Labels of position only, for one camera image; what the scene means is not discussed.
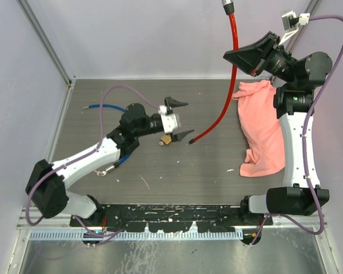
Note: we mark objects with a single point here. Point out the brass padlock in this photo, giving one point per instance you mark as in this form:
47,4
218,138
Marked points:
165,140

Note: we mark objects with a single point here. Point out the red cable lock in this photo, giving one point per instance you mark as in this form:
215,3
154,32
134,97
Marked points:
229,11

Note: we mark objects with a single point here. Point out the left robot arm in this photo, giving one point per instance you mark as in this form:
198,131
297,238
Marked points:
49,183

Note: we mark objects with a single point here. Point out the pink cloth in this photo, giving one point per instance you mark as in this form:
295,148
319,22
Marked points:
260,126

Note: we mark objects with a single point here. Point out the slotted cable duct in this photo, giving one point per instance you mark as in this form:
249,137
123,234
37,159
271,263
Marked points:
80,234

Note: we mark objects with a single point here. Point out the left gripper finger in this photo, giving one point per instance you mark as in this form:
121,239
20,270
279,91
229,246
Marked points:
177,137
171,103

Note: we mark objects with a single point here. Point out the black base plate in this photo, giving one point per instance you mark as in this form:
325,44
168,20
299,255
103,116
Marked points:
174,218

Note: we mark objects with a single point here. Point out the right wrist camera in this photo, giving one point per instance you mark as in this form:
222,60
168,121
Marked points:
291,23

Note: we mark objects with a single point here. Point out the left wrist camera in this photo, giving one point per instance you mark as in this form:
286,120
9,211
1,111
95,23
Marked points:
170,120

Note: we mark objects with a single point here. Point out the blue cable lock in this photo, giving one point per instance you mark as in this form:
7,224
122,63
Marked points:
116,164

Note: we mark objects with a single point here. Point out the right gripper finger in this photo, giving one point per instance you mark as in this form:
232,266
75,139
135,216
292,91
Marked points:
257,49
250,62

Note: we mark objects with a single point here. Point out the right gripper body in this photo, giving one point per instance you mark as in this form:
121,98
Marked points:
279,63

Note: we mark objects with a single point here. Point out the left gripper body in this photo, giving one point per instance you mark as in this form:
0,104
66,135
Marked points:
153,127

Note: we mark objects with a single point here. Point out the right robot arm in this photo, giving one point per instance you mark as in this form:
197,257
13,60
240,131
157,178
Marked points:
301,194

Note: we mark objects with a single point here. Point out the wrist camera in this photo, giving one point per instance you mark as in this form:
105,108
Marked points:
170,120
291,23

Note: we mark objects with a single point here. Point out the blue lock keys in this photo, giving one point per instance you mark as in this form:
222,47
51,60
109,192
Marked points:
100,173

